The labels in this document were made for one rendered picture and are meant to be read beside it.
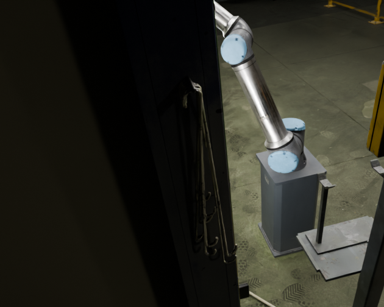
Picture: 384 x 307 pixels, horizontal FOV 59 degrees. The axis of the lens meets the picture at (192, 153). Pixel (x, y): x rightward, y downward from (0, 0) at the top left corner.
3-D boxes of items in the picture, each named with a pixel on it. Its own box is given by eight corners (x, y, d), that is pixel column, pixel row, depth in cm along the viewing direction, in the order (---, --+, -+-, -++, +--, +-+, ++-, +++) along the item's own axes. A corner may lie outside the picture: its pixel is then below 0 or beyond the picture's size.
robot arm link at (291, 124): (305, 142, 198) (307, 115, 188) (302, 159, 186) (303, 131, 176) (278, 139, 204) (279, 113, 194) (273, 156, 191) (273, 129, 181)
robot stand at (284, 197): (297, 215, 251) (302, 142, 215) (317, 247, 226) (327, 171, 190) (257, 225, 248) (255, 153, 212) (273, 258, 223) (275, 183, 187)
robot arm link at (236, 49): (306, 153, 183) (250, 21, 154) (302, 173, 170) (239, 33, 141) (279, 159, 191) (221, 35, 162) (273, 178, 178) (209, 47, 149)
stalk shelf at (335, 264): (325, 282, 121) (325, 279, 120) (297, 236, 139) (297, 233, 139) (405, 261, 124) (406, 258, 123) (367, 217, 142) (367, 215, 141)
